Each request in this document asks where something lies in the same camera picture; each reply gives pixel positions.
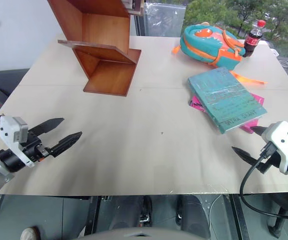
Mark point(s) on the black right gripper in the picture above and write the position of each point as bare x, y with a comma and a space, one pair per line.
266, 163

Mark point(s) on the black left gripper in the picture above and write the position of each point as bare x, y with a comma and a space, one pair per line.
33, 148

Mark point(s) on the pink book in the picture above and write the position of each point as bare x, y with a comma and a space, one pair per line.
255, 98

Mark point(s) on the teal hardcover book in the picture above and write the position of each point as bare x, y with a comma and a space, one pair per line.
224, 97

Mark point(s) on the wooden shelf stand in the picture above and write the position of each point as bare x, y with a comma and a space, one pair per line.
103, 32

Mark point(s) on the black stand leg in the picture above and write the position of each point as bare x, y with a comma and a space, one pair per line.
279, 222

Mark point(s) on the cola bottle with red cap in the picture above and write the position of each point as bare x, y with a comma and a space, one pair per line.
252, 41

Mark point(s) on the beige shoe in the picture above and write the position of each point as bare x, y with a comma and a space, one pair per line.
29, 234

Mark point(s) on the teal and orange backpack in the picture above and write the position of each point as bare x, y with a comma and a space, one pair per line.
209, 45

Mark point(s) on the grey rounded robot torso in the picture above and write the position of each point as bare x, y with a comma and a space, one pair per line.
138, 234

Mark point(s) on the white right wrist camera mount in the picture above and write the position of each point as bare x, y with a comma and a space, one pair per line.
284, 140

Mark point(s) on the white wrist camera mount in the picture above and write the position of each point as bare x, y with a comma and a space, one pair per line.
7, 127
284, 140

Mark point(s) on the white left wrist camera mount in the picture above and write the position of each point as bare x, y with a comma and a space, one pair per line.
7, 127

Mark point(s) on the black table frame leg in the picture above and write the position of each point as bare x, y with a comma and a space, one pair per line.
91, 215
240, 217

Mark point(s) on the black window frame post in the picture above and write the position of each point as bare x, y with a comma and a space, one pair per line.
139, 25

